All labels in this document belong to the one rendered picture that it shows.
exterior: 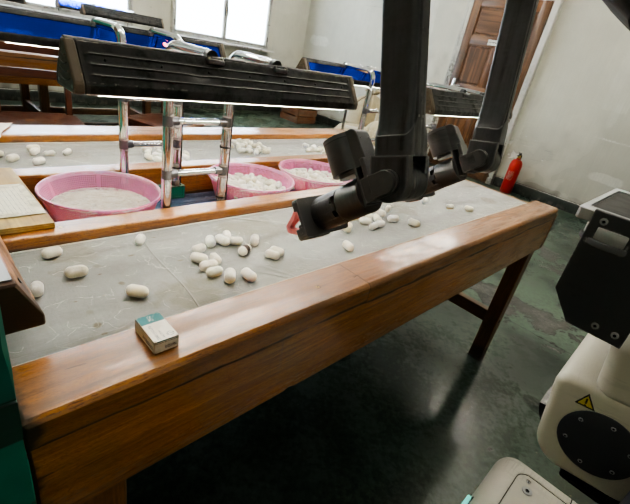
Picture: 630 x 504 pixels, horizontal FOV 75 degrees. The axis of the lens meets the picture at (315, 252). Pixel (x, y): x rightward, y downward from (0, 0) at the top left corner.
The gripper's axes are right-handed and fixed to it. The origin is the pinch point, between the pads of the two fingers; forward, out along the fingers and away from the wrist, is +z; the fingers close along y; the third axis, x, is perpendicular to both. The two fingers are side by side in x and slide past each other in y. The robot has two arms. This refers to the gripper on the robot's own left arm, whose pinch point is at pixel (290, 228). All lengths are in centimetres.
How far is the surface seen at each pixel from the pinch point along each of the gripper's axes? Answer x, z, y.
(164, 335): 10.8, -1.5, 28.3
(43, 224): -14.5, 30.5, 31.7
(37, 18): -67, 43, 18
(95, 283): -0.3, 18.9, 29.1
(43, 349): 7.7, 9.1, 40.1
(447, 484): 88, 29, -56
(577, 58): -117, 38, -486
